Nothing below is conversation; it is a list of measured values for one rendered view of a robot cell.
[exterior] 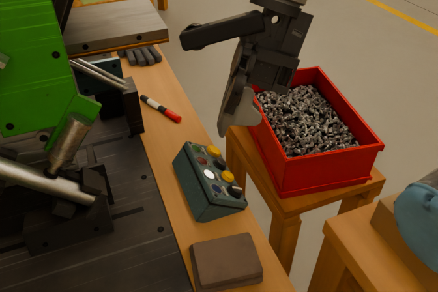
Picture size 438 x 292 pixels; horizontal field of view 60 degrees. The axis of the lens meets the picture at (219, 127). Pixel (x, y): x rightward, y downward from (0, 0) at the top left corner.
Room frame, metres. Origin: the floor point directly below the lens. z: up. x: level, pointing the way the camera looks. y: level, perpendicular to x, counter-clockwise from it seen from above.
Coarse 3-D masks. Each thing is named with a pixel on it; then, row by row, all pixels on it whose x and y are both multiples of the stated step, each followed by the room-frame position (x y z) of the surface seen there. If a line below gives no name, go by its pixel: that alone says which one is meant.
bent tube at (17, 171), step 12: (0, 60) 0.42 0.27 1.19; (0, 156) 0.38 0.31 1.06; (0, 168) 0.37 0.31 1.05; (12, 168) 0.37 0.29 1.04; (24, 168) 0.38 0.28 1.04; (12, 180) 0.36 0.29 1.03; (24, 180) 0.37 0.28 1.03; (36, 180) 0.37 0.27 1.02; (48, 180) 0.38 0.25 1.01; (60, 180) 0.39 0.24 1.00; (48, 192) 0.37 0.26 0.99; (60, 192) 0.37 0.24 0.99; (72, 192) 0.38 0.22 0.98; (84, 192) 0.38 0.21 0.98; (84, 204) 0.38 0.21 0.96
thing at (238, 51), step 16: (256, 0) 0.48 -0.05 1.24; (272, 0) 0.47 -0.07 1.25; (272, 16) 0.48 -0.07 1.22; (288, 16) 0.48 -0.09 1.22; (304, 16) 0.48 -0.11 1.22; (256, 32) 0.48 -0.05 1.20; (272, 32) 0.48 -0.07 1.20; (288, 32) 0.47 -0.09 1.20; (304, 32) 0.47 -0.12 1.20; (240, 48) 0.46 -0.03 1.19; (256, 48) 0.45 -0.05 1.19; (272, 48) 0.47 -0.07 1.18; (288, 48) 0.47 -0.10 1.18; (256, 64) 0.45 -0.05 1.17; (272, 64) 0.44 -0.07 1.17; (288, 64) 0.44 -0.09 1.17; (256, 80) 0.45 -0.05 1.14; (272, 80) 0.45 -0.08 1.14; (288, 80) 0.45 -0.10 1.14
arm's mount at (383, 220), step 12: (384, 204) 0.41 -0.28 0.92; (372, 216) 0.42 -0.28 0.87; (384, 216) 0.40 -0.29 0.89; (384, 228) 0.39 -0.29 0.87; (396, 228) 0.37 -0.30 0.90; (396, 240) 0.36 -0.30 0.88; (396, 252) 0.36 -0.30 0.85; (408, 252) 0.34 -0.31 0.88; (408, 264) 0.33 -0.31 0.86; (420, 264) 0.32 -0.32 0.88; (420, 276) 0.31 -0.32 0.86; (432, 276) 0.29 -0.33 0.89; (432, 288) 0.29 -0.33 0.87
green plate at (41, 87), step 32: (0, 0) 0.47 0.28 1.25; (32, 0) 0.48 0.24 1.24; (0, 32) 0.46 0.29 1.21; (32, 32) 0.47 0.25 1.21; (32, 64) 0.45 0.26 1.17; (64, 64) 0.47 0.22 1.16; (0, 96) 0.43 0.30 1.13; (32, 96) 0.44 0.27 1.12; (64, 96) 0.45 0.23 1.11; (0, 128) 0.41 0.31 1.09; (32, 128) 0.42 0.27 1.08
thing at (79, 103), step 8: (80, 96) 0.46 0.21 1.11; (72, 104) 0.45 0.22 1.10; (80, 104) 0.45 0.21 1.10; (88, 104) 0.46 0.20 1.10; (96, 104) 0.46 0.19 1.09; (80, 112) 0.45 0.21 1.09; (88, 112) 0.45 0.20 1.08; (96, 112) 0.45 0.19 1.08; (64, 120) 0.44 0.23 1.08; (56, 128) 0.43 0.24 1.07; (56, 136) 0.43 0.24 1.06; (48, 144) 0.42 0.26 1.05; (80, 144) 0.43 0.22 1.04
